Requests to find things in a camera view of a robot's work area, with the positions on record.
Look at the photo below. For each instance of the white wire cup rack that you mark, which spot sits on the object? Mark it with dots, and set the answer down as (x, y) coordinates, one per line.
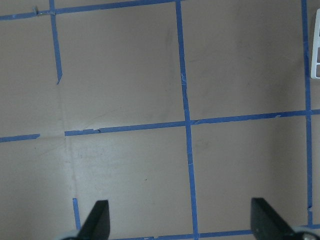
(315, 60)

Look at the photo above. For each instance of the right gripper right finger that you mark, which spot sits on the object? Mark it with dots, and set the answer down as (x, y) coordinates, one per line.
(267, 224)

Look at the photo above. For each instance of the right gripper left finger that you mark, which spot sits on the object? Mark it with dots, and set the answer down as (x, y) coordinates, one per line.
(97, 225)

